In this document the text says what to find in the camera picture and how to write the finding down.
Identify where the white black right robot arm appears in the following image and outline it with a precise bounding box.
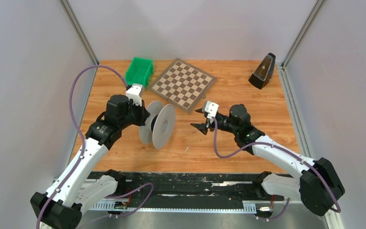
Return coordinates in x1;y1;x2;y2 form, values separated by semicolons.
191;101;345;216

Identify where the slotted white cable duct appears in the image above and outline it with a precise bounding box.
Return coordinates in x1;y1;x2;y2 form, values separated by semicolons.
88;199;257;214

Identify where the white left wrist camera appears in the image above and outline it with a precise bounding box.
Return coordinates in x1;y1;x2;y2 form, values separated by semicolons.
125;83;144;106

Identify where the aluminium frame post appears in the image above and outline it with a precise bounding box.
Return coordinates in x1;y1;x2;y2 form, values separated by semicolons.
281;0;326;69
59;0;99;64

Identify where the green plastic bin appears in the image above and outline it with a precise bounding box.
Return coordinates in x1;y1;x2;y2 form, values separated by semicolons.
125;57;154;88

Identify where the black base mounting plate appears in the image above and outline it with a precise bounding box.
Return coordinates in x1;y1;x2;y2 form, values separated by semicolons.
113;172;272;209

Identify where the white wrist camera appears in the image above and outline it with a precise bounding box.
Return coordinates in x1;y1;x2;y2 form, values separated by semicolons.
201;101;219;123
125;83;144;106

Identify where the white perforated cable spool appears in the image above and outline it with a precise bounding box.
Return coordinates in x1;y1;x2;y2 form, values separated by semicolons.
139;100;176;149

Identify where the black wooden metronome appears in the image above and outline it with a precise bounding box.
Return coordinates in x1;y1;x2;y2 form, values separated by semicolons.
248;52;276;90

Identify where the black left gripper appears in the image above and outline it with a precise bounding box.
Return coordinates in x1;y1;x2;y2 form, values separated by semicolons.
119;97;150;129

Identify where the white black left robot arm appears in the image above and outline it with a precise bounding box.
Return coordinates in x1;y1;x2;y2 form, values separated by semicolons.
30;94;150;229

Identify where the right aluminium frame post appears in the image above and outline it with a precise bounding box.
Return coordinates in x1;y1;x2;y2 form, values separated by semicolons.
281;0;326;69

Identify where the wooden chessboard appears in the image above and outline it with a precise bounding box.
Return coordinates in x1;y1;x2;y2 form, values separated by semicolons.
148;58;217;114

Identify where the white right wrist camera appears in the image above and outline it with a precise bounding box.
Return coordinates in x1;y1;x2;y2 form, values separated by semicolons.
201;101;219;123

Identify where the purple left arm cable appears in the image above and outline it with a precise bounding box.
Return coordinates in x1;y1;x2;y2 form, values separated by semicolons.
36;64;155;229

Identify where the left aluminium frame post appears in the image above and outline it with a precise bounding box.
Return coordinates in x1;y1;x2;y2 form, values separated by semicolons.
59;0;99;64

